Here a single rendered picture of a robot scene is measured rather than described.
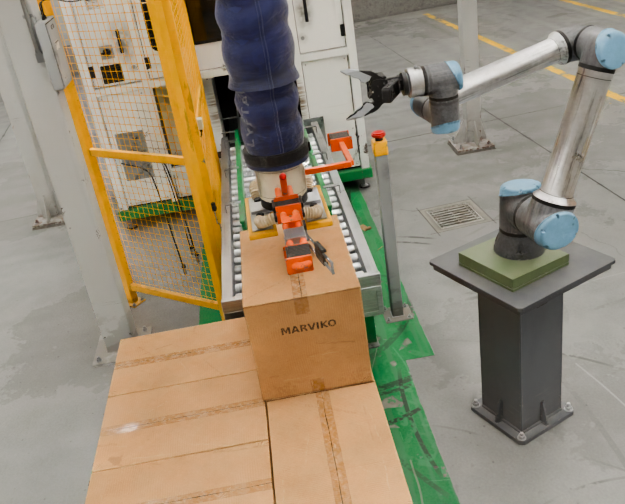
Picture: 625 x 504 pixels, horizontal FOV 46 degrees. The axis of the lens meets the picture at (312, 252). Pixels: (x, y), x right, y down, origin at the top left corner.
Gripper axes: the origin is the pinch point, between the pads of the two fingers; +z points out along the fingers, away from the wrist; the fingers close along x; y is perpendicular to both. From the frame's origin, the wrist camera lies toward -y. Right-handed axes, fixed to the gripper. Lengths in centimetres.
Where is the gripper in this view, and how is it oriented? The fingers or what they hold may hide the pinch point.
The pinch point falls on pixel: (342, 96)
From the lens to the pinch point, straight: 225.9
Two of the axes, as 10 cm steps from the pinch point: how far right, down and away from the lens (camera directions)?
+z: -9.8, 1.8, -0.5
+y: -1.3, -4.4, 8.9
